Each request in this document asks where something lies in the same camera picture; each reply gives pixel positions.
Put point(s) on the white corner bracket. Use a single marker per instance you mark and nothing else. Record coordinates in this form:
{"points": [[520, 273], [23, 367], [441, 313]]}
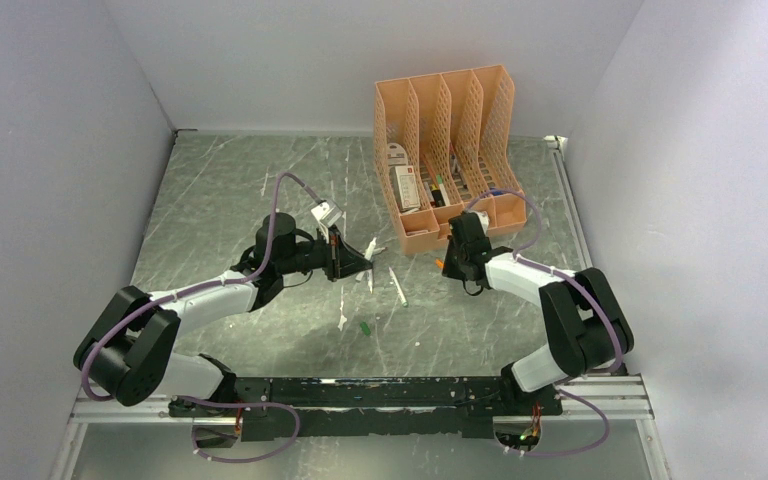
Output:
{"points": [[555, 142]]}

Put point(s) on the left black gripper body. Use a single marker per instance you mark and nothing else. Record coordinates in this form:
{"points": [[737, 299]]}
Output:
{"points": [[331, 264]]}

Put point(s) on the white red box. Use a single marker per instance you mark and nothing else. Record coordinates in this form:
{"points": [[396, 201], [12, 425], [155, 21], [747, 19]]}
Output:
{"points": [[405, 187]]}

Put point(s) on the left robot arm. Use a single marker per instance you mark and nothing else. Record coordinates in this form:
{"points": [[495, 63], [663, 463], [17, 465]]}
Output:
{"points": [[128, 352]]}

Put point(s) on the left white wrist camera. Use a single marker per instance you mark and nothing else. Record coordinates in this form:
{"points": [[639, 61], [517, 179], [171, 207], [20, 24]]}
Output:
{"points": [[326, 214]]}

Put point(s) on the pens in organizer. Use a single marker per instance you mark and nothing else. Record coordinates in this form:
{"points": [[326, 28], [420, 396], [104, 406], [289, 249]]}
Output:
{"points": [[444, 176]]}

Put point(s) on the white pen red tip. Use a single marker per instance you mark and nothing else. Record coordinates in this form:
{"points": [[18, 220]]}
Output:
{"points": [[371, 250]]}

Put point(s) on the grey stationery blister pack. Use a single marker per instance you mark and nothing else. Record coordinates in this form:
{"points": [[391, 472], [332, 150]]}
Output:
{"points": [[396, 155]]}

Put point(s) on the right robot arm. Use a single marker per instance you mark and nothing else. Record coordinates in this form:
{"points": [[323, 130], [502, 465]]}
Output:
{"points": [[585, 328]]}

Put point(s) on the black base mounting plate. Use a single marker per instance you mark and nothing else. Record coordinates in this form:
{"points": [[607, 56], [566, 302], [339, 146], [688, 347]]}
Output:
{"points": [[262, 409]]}

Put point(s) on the white pen green tip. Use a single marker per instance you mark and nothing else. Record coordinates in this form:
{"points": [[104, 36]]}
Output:
{"points": [[400, 292]]}

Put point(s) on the orange plastic file organizer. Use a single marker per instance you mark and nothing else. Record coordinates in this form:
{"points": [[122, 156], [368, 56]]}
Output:
{"points": [[440, 146]]}

